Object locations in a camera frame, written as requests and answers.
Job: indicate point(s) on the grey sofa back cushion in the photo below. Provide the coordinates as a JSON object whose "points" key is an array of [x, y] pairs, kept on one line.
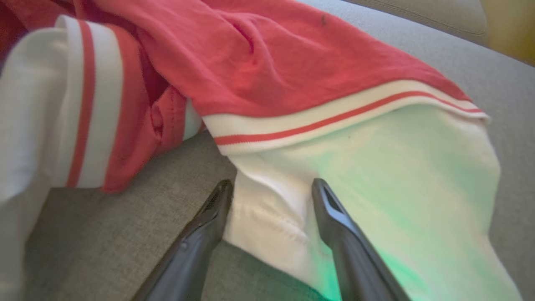
{"points": [[439, 14]]}

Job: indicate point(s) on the wide grey sofa chaise cushion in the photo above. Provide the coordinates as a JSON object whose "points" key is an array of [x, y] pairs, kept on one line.
{"points": [[104, 242]]}

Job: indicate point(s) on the yellow sofa back cushion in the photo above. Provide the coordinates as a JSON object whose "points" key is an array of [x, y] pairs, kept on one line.
{"points": [[512, 29]]}

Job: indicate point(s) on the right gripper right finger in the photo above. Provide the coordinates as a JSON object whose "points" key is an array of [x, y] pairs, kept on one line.
{"points": [[359, 259]]}

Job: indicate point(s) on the red Bulls basketball jersey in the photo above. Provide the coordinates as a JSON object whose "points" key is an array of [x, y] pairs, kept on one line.
{"points": [[292, 62]]}

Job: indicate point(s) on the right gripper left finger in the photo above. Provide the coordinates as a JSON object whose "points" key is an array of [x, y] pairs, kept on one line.
{"points": [[188, 259]]}

